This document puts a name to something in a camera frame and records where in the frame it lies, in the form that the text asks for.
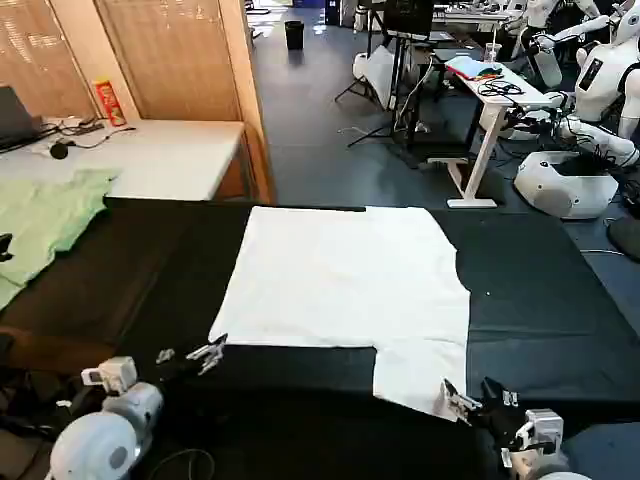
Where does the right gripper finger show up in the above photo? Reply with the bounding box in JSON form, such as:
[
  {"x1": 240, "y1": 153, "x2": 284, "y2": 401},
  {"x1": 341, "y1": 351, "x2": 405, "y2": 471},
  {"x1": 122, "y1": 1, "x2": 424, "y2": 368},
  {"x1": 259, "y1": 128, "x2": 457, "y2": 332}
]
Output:
[
  {"x1": 435, "y1": 377, "x2": 482, "y2": 427},
  {"x1": 480, "y1": 377, "x2": 520, "y2": 409}
]

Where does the black trash bin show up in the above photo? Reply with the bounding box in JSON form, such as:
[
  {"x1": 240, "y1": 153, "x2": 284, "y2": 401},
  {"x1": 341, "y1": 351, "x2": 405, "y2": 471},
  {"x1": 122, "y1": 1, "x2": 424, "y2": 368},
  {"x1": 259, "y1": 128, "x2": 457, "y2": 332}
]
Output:
[{"x1": 284, "y1": 19, "x2": 307, "y2": 51}]

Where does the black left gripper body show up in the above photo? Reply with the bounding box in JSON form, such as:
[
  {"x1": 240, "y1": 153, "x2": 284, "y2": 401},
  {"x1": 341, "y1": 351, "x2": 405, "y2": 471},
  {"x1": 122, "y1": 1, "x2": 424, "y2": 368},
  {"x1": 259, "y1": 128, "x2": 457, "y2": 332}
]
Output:
[{"x1": 132, "y1": 359, "x2": 201, "y2": 397}]

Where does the white shirt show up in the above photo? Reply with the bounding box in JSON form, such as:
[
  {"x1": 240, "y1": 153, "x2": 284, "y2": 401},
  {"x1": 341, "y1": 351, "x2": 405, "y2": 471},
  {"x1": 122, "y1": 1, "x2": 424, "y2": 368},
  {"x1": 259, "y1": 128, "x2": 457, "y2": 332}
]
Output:
[{"x1": 207, "y1": 204, "x2": 471, "y2": 417}]

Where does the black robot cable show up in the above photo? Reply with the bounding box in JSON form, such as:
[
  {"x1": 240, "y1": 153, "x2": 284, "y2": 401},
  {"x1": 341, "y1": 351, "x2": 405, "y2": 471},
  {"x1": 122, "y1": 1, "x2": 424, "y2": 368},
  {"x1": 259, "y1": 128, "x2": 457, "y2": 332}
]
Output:
[{"x1": 153, "y1": 446, "x2": 217, "y2": 480}]

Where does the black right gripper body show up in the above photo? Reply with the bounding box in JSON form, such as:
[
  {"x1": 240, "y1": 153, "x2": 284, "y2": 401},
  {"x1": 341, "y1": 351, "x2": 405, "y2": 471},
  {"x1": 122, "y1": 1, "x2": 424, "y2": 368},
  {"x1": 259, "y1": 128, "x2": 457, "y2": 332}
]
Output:
[{"x1": 472, "y1": 399, "x2": 529, "y2": 451}]

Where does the white humanoid robot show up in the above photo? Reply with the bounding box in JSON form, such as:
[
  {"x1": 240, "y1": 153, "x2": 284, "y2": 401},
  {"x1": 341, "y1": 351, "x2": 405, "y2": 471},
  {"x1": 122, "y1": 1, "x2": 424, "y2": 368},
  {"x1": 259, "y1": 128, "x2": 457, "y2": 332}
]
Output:
[
  {"x1": 504, "y1": 9, "x2": 640, "y2": 221},
  {"x1": 517, "y1": 0, "x2": 614, "y2": 90}
]

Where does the black round floor base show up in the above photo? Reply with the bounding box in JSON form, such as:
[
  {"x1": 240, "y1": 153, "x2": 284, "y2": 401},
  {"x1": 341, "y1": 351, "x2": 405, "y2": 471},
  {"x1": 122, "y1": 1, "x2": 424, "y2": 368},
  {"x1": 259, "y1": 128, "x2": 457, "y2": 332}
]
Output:
[{"x1": 607, "y1": 217, "x2": 640, "y2": 262}]

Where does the white desk with wooden side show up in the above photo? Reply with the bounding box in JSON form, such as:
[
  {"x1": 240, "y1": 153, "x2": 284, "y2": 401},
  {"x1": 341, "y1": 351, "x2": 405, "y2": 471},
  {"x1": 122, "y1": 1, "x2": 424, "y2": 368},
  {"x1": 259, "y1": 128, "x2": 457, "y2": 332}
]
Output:
[{"x1": 0, "y1": 118, "x2": 250, "y2": 204}]

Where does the green cloth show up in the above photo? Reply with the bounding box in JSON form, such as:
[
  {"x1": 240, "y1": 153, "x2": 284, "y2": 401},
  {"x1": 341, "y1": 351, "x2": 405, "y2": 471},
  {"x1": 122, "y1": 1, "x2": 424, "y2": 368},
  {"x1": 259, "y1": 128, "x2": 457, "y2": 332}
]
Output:
[{"x1": 0, "y1": 168, "x2": 122, "y2": 312}]

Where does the red snack can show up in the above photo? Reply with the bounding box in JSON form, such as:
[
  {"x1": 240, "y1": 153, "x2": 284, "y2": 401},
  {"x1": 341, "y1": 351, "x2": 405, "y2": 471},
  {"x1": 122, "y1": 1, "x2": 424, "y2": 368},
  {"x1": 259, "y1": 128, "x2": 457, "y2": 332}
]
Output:
[{"x1": 94, "y1": 77, "x2": 129, "y2": 127}]

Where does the white desk with white legs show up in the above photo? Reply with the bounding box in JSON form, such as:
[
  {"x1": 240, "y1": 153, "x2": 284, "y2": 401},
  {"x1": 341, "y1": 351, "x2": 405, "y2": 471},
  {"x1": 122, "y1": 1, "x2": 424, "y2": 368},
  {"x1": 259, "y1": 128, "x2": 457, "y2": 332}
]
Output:
[{"x1": 443, "y1": 57, "x2": 569, "y2": 209}]

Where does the black table cover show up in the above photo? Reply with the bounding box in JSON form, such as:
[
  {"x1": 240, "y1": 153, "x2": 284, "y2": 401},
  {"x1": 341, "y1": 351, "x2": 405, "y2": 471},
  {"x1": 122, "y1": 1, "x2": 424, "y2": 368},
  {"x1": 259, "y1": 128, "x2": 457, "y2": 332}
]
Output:
[{"x1": 0, "y1": 196, "x2": 640, "y2": 480}]

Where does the black cable bundle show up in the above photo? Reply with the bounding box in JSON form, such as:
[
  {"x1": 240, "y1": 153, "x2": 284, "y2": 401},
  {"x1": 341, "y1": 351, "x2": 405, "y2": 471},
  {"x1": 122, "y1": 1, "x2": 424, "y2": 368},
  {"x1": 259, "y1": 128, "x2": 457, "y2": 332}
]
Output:
[{"x1": 477, "y1": 78, "x2": 522, "y2": 98}]

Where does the black monitor stand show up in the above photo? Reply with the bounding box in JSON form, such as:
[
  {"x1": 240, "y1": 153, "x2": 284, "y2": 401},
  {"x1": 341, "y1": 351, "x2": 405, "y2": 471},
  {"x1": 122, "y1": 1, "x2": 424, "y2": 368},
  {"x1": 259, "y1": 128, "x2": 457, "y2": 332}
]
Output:
[{"x1": 347, "y1": 0, "x2": 471, "y2": 170}]

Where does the dark laptop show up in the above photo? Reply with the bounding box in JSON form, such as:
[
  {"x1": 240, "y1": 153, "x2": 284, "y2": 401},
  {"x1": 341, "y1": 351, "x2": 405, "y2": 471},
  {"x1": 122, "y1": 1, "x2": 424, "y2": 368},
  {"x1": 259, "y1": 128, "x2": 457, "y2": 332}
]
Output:
[{"x1": 0, "y1": 84, "x2": 47, "y2": 152}]

